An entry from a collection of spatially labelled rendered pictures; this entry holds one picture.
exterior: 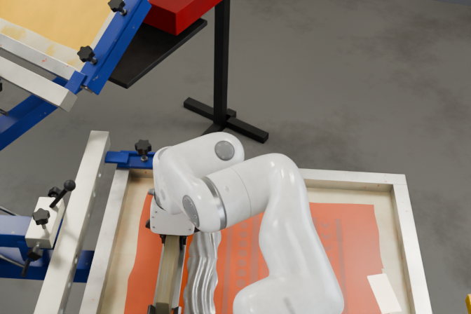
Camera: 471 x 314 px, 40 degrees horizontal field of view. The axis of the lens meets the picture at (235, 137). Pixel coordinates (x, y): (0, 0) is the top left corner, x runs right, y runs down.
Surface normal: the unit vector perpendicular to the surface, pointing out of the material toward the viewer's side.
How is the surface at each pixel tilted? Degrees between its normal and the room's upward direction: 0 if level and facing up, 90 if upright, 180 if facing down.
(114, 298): 0
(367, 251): 0
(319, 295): 32
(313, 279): 28
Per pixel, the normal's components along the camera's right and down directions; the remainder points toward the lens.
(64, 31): -0.25, -0.32
